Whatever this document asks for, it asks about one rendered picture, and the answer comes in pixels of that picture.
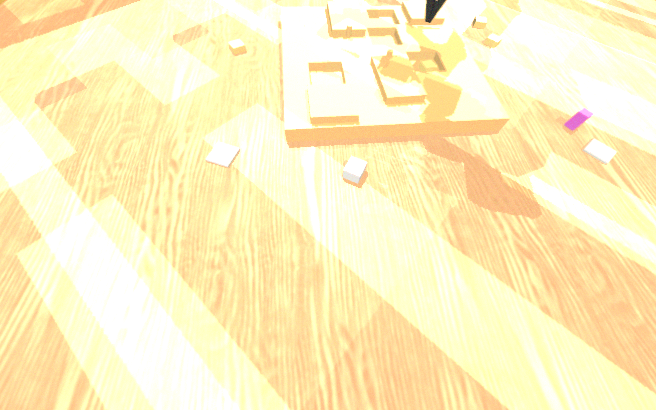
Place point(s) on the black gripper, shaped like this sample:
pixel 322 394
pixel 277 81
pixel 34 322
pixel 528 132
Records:
pixel 432 9

